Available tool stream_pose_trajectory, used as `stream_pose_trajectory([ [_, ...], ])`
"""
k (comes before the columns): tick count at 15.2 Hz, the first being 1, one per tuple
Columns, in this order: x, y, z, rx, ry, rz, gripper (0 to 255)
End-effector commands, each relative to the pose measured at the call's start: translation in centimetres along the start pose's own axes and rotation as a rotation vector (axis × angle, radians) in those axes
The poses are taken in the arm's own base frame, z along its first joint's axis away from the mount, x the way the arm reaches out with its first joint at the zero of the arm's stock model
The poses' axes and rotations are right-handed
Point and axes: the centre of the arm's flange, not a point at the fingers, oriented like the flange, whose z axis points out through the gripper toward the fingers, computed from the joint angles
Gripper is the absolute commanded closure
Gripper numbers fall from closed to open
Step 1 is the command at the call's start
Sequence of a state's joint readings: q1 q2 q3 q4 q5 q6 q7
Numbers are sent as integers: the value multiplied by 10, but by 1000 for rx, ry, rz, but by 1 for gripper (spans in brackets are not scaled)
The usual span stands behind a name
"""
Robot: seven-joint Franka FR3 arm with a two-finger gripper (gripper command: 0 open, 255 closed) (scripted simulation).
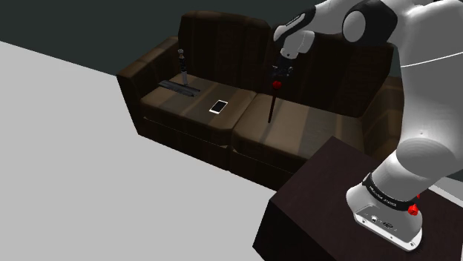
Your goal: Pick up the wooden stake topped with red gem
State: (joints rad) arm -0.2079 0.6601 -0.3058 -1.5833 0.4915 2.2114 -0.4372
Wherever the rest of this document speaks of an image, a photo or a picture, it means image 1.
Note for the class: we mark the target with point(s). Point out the dark grey flat remote control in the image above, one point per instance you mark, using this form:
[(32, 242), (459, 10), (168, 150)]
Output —
[(179, 88)]

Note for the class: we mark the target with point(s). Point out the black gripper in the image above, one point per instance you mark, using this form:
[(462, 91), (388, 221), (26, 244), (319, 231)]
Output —
[(282, 69)]

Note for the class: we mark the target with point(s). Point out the grey striped figure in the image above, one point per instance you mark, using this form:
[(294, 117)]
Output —
[(183, 67)]

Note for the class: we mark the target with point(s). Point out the dark robot stand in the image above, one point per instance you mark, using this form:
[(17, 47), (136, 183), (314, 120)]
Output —
[(318, 202)]

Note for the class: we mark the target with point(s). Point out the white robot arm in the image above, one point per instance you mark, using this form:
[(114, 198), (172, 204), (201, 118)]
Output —
[(427, 90)]

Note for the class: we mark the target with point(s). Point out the dark stick with red knob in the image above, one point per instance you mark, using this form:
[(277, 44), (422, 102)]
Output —
[(274, 101)]

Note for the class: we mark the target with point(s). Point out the white smartphone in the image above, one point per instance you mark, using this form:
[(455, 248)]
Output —
[(218, 106)]

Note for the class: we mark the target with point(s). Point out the dark brown leather sofa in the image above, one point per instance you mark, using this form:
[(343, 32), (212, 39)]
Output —
[(289, 126)]

